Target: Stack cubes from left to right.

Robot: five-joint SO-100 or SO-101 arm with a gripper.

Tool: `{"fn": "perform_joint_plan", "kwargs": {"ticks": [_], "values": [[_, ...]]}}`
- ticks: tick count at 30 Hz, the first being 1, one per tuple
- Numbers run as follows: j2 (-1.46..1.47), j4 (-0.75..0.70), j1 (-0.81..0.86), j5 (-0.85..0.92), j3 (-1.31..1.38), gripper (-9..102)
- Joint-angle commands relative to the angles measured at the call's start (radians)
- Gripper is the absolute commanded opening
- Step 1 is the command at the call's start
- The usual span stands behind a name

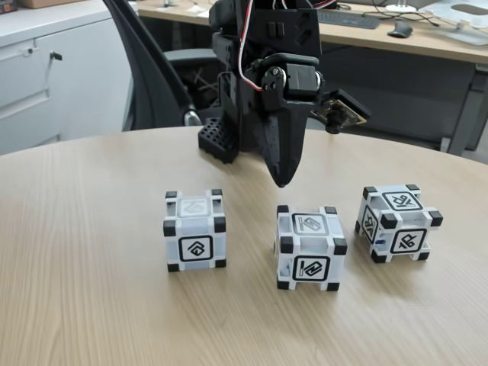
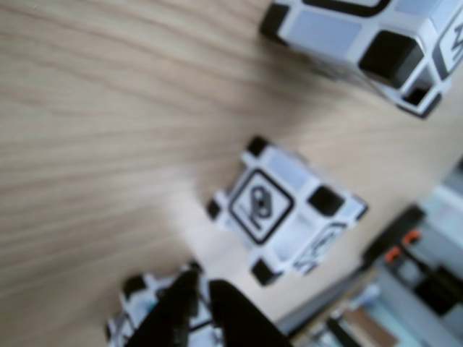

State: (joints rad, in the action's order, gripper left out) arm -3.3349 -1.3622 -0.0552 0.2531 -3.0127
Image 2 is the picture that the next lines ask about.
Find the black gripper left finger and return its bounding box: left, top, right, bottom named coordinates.
left=124, top=269, right=200, bottom=347

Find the black stand with orange clips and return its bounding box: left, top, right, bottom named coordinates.
left=363, top=204, right=463, bottom=315

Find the white cube, house symbol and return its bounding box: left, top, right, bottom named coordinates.
left=105, top=260, right=232, bottom=347

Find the white cube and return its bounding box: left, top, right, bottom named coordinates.
left=206, top=135, right=370, bottom=288
left=260, top=0, right=463, bottom=120
left=105, top=260, right=232, bottom=347

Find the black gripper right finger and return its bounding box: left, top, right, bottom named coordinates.
left=208, top=279, right=293, bottom=347

